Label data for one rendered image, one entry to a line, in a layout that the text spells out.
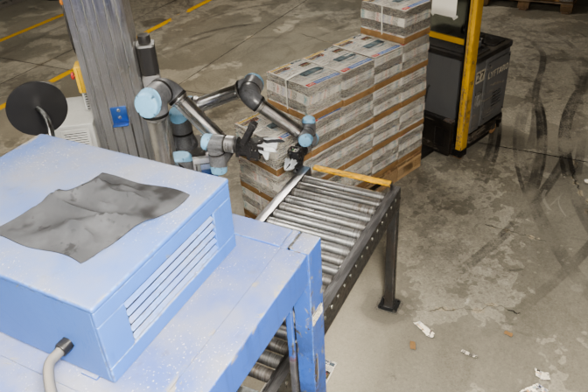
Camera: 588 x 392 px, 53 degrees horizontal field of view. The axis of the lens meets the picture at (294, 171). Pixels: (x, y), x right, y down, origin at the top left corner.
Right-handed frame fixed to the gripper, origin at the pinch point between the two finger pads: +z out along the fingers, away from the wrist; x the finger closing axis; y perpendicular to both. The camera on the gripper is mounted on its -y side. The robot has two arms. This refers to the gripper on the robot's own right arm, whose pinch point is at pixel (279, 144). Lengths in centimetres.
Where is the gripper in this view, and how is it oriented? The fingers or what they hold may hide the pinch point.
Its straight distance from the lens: 251.0
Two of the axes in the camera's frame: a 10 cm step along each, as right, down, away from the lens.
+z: 9.6, 1.1, -2.6
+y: 0.1, 9.1, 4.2
